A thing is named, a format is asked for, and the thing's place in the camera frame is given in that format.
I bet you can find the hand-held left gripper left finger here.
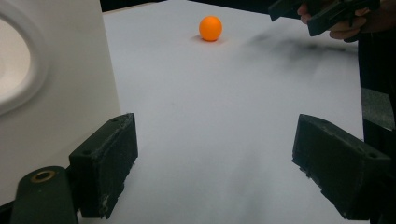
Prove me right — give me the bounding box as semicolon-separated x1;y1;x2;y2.
68;112;139;220

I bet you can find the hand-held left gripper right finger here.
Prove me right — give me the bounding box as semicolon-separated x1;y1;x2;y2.
291;113;393;221

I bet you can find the orange ball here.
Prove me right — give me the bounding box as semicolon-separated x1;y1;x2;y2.
198;15;223;43

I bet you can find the white plastic bin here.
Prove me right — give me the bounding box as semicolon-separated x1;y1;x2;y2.
0;0;121;207

